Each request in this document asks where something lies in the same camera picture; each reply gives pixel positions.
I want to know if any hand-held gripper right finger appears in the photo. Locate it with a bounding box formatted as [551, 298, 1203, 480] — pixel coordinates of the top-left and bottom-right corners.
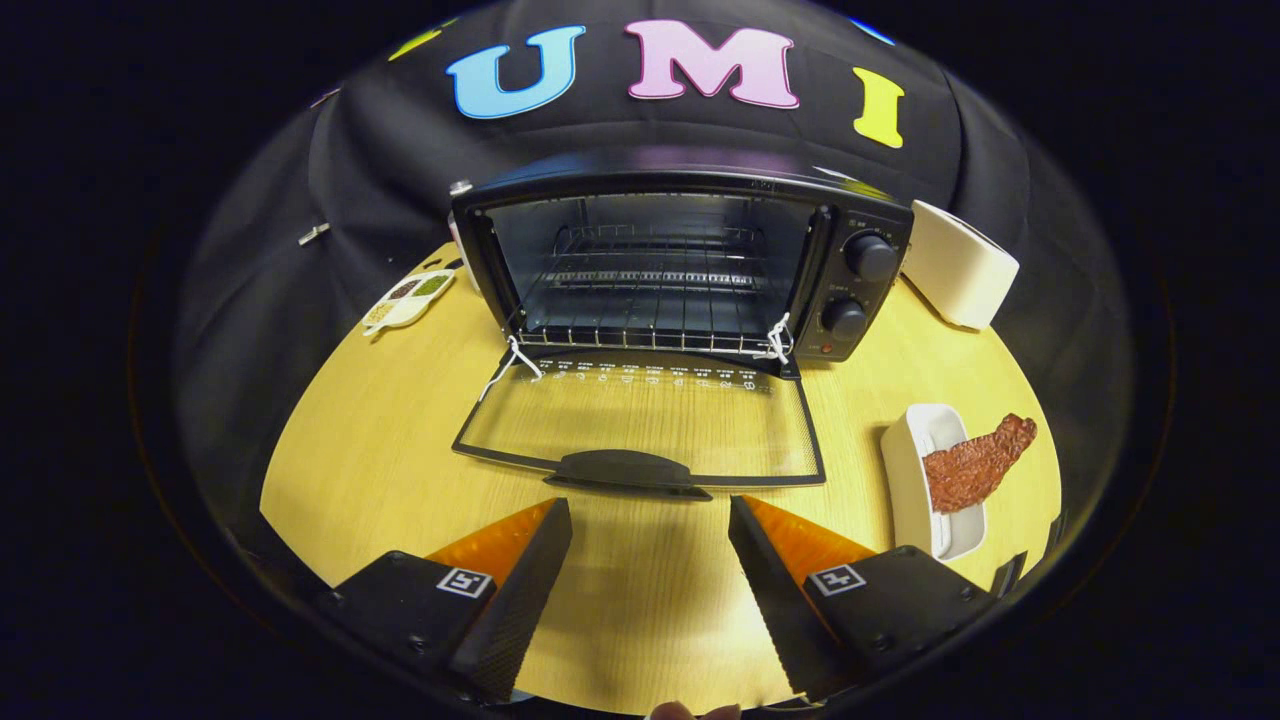
[728, 494, 1001, 703]

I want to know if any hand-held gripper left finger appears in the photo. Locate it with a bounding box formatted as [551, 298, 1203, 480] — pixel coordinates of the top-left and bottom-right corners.
[318, 497, 574, 706]

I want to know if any brown meat piece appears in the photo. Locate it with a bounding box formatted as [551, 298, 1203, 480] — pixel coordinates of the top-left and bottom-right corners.
[922, 413, 1038, 514]

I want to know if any black toaster oven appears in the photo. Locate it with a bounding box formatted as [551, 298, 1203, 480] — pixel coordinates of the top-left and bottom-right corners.
[450, 150, 916, 501]

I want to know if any white bread toaster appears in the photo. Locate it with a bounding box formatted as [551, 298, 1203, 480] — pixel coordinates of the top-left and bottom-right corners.
[900, 199, 1021, 331]

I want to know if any white rectangular dish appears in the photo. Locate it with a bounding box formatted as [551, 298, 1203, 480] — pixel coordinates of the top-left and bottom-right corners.
[880, 403, 988, 562]

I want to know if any white compartment spice plate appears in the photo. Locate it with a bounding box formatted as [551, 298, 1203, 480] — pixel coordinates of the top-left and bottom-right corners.
[362, 269, 457, 337]

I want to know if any white string tie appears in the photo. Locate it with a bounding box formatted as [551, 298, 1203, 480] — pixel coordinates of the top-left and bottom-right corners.
[755, 312, 794, 364]
[478, 335, 543, 403]

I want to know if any wire oven rack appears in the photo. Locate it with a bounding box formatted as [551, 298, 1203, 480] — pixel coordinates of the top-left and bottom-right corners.
[515, 224, 801, 357]

